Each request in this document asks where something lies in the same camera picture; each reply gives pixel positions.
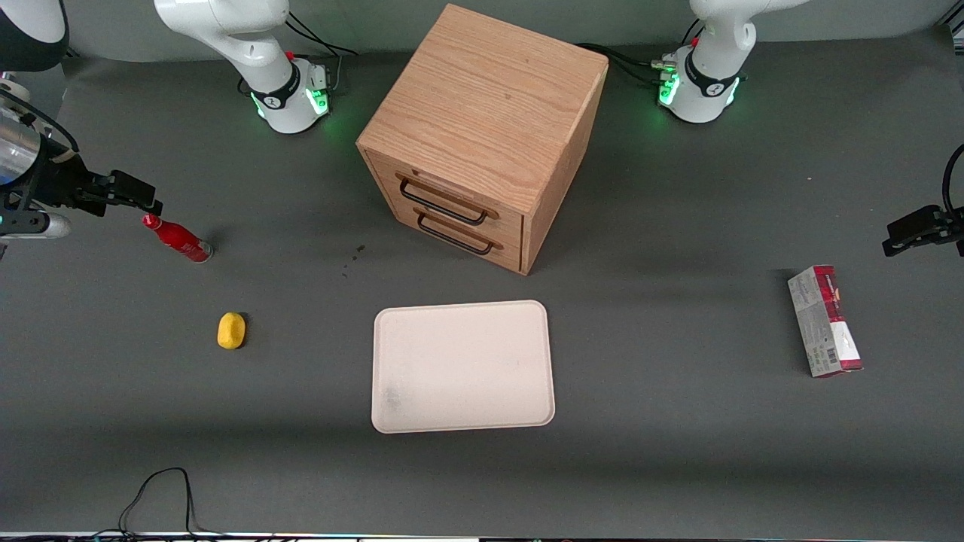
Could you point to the beige rounded fixture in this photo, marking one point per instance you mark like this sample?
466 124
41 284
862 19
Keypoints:
13 86

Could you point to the beige rectangular tray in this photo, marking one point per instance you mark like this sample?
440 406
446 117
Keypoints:
463 369

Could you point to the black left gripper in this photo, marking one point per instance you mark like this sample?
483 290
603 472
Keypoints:
922 227

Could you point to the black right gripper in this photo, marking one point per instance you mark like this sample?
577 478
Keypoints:
54 181

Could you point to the yellow lemon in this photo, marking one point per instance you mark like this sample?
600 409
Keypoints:
231 331

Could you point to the dark grey table mat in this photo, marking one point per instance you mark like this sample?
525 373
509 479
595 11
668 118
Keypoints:
678 467

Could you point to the red and grey carton box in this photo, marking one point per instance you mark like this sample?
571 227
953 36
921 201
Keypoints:
825 324

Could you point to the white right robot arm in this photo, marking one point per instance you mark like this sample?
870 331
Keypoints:
226 30

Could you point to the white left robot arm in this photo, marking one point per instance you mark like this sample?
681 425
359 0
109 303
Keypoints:
715 75

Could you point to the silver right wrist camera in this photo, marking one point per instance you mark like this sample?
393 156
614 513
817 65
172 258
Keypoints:
41 225

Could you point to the red coke bottle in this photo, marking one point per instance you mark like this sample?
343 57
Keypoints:
181 241

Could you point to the wooden drawer cabinet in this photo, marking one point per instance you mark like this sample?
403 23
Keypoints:
489 98

